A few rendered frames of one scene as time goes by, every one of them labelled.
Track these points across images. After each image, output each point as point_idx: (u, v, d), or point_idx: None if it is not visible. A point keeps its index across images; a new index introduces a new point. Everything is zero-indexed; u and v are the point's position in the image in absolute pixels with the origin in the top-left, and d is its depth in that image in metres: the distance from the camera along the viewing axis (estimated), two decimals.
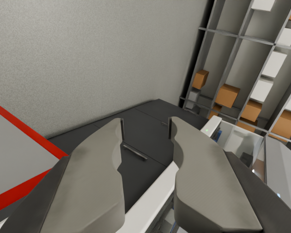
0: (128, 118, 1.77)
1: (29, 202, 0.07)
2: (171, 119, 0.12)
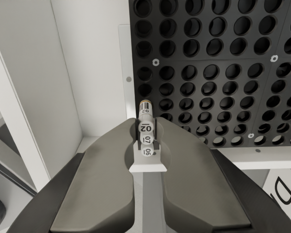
0: None
1: (43, 196, 0.07)
2: (156, 119, 0.12)
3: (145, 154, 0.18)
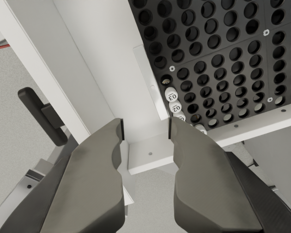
0: None
1: (29, 202, 0.07)
2: (171, 119, 0.12)
3: None
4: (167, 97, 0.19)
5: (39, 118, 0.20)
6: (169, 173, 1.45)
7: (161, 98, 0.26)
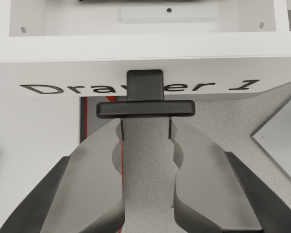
0: None
1: (29, 202, 0.07)
2: (171, 119, 0.12)
3: None
4: None
5: (139, 107, 0.13)
6: None
7: (187, 5, 0.21)
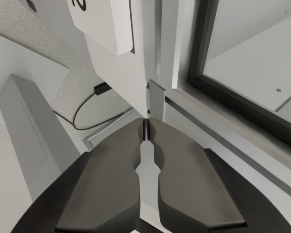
0: None
1: (50, 193, 0.07)
2: (148, 120, 0.12)
3: None
4: None
5: None
6: None
7: None
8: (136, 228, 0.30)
